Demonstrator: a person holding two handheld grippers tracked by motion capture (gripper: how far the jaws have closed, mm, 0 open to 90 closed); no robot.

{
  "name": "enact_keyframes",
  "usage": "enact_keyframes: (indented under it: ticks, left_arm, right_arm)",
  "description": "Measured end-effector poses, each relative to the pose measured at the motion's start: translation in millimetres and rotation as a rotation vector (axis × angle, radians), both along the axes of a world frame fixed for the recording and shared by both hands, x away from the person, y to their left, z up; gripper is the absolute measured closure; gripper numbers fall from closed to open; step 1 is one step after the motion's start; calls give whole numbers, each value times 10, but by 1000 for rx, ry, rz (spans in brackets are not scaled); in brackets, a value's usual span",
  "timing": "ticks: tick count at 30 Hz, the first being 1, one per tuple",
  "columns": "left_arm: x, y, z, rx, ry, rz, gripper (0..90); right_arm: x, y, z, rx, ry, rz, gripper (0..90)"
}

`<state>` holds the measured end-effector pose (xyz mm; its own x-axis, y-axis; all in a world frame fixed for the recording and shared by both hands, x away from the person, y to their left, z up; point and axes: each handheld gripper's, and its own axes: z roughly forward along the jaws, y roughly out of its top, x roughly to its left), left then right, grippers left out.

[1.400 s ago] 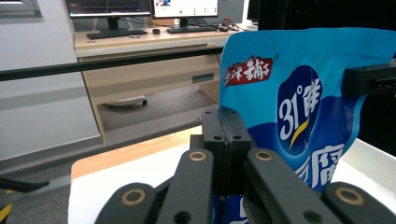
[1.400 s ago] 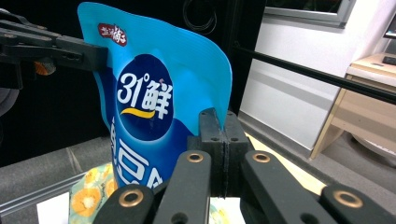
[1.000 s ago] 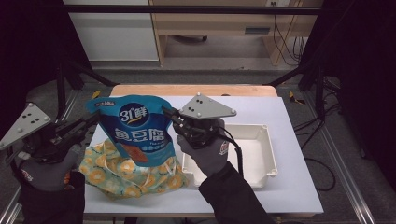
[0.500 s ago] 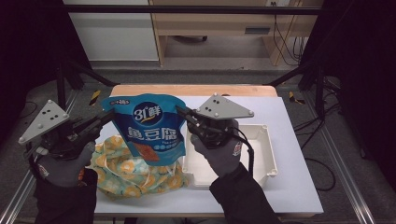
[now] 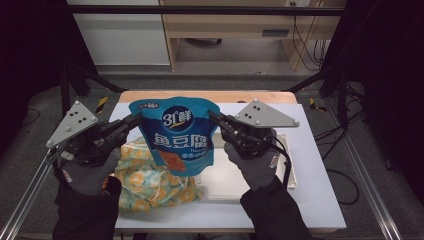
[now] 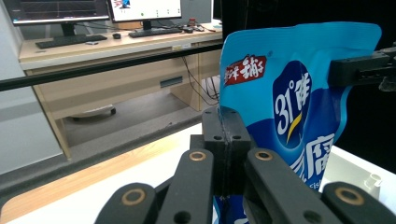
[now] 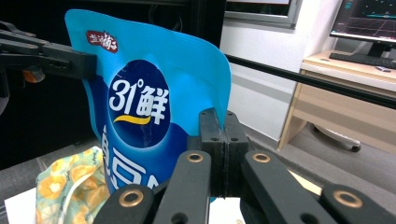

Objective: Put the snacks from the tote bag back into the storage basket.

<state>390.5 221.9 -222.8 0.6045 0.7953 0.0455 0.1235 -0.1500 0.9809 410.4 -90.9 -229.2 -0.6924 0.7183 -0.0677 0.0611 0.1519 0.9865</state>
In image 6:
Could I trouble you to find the dark-screen computer monitor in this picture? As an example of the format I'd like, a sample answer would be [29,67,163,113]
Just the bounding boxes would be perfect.
[3,0,111,37]

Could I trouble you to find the short black keyboard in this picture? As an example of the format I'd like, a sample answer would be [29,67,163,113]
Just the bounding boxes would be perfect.
[128,27,183,39]

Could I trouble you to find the black horizontal frame bar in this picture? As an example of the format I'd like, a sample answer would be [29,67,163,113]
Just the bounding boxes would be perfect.
[0,41,225,93]

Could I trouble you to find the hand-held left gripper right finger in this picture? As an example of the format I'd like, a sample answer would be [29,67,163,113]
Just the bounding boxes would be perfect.
[221,106,252,197]

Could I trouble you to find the black curtain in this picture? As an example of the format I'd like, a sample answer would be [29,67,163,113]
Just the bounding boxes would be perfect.
[221,0,396,175]

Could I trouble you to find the white cabinet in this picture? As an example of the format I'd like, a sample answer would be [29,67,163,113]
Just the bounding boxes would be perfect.
[0,3,64,175]

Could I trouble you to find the low flat floor device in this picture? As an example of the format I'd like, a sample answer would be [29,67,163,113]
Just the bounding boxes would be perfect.
[69,105,117,119]

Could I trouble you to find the white-screen computer monitor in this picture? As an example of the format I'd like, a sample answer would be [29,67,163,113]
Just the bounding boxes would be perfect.
[108,0,183,31]

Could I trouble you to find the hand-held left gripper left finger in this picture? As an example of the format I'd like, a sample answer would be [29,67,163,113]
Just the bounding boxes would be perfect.
[190,106,231,197]

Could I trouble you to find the white plastic tray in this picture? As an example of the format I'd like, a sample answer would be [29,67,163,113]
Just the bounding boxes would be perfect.
[320,144,396,216]

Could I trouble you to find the small desk clutter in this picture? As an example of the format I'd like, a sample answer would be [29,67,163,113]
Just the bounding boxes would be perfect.
[181,18,217,35]

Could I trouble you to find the blue snack packet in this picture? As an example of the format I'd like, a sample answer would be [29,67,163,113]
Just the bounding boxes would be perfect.
[213,21,383,224]

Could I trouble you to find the long black keyboard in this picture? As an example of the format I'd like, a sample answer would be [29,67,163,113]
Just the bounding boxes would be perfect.
[35,34,108,50]

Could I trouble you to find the black desk cables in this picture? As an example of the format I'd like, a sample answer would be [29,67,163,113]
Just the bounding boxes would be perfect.
[181,55,220,106]

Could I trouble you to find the light wooden desk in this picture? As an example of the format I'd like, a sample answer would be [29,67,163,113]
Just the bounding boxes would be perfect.
[18,20,224,161]

